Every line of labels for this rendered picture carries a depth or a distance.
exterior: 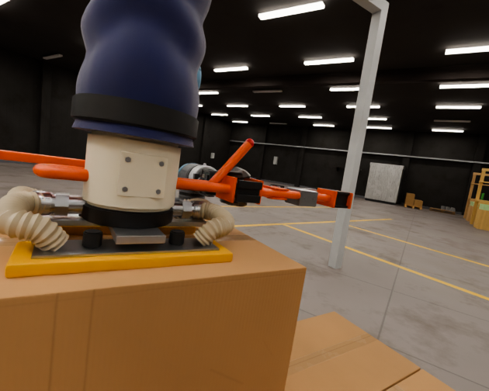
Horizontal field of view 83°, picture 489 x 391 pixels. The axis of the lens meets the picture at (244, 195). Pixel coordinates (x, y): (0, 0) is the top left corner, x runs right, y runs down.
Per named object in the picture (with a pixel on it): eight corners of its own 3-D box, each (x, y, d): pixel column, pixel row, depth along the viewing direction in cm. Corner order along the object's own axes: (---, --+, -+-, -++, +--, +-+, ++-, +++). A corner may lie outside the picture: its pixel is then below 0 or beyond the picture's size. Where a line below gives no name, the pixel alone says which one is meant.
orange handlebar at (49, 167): (-67, 174, 38) (-66, 149, 38) (-13, 160, 64) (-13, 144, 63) (351, 206, 89) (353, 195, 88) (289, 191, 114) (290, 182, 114)
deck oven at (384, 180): (397, 204, 1519) (405, 167, 1495) (396, 205, 1417) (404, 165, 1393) (367, 198, 1603) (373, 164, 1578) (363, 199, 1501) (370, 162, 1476)
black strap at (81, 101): (71, 112, 39) (73, 84, 38) (70, 121, 58) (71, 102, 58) (215, 141, 51) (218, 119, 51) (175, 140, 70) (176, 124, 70)
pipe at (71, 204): (8, 247, 37) (10, 205, 36) (29, 208, 57) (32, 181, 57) (230, 241, 55) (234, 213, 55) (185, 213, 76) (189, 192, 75)
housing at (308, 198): (299, 206, 76) (302, 190, 76) (283, 202, 82) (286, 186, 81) (317, 207, 80) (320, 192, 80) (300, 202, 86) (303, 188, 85)
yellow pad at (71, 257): (3, 279, 35) (5, 241, 35) (15, 253, 44) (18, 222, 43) (232, 262, 54) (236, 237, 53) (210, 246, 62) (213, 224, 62)
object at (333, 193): (333, 208, 82) (336, 191, 82) (314, 202, 89) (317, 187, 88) (350, 209, 87) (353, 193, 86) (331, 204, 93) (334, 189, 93)
